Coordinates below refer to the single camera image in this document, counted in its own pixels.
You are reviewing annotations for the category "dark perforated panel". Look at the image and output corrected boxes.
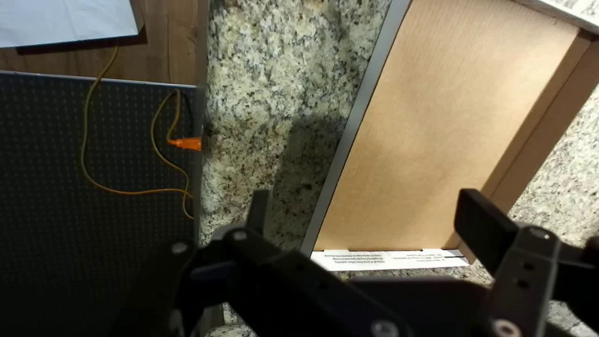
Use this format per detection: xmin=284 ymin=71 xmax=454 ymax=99
xmin=0 ymin=71 xmax=196 ymax=337

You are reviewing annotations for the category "white paper sheet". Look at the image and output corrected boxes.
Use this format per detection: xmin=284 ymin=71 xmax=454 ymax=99
xmin=0 ymin=0 xmax=142 ymax=48

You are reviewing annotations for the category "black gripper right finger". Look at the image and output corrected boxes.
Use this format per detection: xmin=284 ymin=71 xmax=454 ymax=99
xmin=454 ymin=189 xmax=599 ymax=337

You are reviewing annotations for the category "shallow cardboard box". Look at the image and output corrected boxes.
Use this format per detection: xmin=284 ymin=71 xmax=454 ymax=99
xmin=301 ymin=0 xmax=597 ymax=271

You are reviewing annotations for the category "yellow orange cable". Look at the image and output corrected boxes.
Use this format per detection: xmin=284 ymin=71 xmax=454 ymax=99
xmin=78 ymin=43 xmax=204 ymax=220

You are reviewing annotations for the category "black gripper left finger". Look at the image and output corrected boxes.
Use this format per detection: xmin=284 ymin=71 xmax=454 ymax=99
xmin=110 ymin=190 xmax=411 ymax=337

